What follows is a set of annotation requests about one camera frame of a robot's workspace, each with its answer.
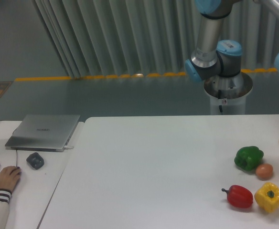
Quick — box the yellow bell pepper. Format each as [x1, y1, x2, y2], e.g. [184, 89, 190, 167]
[254, 182, 279, 213]

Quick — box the white usb dongle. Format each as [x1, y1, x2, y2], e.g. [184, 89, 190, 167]
[63, 145, 74, 150]

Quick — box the green bell pepper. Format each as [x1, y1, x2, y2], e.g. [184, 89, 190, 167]
[234, 146, 264, 171]

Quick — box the silver closed laptop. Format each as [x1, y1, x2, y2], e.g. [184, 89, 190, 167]
[5, 114, 80, 152]

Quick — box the black pedestal cable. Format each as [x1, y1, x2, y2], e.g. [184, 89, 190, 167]
[217, 89, 224, 115]

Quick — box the black earbuds case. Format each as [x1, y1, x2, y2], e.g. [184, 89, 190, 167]
[26, 152, 44, 170]

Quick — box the person's hand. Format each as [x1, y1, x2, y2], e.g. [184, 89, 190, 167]
[0, 166, 21, 193]

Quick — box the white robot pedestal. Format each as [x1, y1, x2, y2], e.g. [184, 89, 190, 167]
[204, 72, 253, 115]

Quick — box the red bell pepper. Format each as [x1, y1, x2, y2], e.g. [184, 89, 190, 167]
[221, 185, 253, 208]

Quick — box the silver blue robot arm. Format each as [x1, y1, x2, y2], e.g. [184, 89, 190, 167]
[185, 0, 253, 115]

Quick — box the brown egg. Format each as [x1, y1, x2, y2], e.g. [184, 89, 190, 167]
[256, 163, 273, 180]

